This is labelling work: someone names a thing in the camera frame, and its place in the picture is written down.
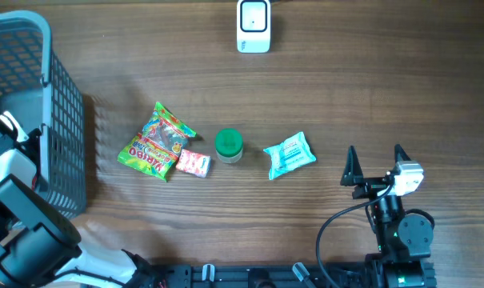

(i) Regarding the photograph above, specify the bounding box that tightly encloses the black camera cable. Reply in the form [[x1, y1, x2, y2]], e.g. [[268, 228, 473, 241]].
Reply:
[[315, 171, 397, 288]]

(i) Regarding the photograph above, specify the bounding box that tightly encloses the white barcode scanner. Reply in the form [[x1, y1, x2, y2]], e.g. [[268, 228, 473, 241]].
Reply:
[[236, 0, 271, 54]]

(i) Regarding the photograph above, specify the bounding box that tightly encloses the colourful Haribo candy bag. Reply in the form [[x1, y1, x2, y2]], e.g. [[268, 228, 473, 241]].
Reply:
[[118, 102, 196, 182]]

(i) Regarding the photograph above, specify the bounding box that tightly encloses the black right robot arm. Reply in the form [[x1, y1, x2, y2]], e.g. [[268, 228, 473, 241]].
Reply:
[[340, 144, 437, 288]]

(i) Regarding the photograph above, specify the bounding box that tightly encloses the grey plastic basket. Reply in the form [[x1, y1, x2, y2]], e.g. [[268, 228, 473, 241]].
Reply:
[[0, 10, 86, 219]]

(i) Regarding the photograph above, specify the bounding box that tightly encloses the green lid jar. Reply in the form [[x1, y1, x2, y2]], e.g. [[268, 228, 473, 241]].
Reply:
[[214, 128, 243, 164]]

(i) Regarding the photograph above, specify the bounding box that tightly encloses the small red candy packet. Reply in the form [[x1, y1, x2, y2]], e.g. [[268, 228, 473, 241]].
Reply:
[[176, 149, 211, 178]]

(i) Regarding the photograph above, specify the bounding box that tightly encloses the teal wet wipes pack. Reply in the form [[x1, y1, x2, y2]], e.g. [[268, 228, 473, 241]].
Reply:
[[263, 131, 317, 180]]

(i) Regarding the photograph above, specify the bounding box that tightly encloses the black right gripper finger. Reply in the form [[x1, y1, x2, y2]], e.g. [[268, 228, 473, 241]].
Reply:
[[394, 144, 411, 162], [340, 146, 364, 186]]

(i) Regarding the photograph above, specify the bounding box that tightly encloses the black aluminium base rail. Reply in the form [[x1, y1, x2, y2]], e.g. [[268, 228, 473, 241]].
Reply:
[[145, 262, 437, 288]]

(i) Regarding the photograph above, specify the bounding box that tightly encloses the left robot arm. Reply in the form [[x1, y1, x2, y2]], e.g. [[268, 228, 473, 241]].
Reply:
[[0, 114, 157, 287]]

